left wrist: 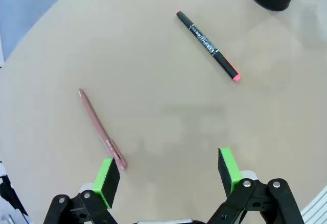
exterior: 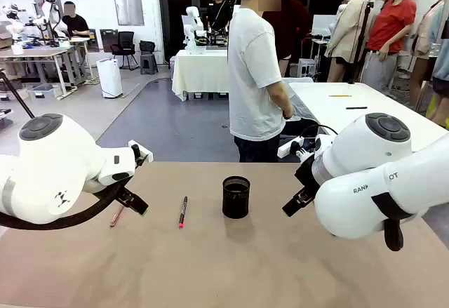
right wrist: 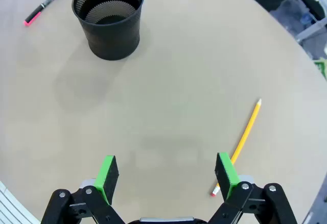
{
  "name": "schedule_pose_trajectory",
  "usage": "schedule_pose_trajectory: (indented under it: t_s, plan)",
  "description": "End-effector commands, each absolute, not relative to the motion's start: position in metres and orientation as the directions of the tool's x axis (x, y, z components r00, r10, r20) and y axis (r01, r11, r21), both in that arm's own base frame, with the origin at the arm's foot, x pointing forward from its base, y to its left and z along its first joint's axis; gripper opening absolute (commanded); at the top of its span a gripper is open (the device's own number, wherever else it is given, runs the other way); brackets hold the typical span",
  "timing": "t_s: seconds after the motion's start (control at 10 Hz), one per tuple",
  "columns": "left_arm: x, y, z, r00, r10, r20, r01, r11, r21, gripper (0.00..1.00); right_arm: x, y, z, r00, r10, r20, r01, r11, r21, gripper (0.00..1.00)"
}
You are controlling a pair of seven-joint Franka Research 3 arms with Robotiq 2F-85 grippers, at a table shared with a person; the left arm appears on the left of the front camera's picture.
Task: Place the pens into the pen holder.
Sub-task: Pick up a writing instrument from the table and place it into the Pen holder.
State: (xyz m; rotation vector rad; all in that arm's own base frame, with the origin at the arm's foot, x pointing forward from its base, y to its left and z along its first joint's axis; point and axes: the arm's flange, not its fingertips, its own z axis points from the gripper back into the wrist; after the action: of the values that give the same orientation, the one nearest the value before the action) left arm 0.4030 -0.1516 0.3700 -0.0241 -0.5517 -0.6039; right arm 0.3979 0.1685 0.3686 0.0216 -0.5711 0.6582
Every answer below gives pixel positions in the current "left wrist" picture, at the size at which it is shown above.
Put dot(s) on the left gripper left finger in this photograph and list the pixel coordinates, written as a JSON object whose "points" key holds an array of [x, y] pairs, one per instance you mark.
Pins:
{"points": [[110, 180]]}

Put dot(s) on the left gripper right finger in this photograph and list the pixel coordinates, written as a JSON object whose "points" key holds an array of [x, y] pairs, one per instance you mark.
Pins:
{"points": [[227, 170]]}

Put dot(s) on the mauve pink pen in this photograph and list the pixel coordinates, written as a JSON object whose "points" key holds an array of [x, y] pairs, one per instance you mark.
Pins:
{"points": [[99, 125]]}

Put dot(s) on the black equipment stand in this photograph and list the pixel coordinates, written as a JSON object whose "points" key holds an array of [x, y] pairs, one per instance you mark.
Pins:
{"points": [[10, 193]]}

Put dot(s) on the black highlighter pink caps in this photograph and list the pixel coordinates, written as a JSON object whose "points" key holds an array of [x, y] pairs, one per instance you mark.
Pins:
{"points": [[208, 46]]}

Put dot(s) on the aluminium slotted base plate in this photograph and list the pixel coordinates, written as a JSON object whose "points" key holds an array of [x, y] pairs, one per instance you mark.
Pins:
{"points": [[318, 208]]}

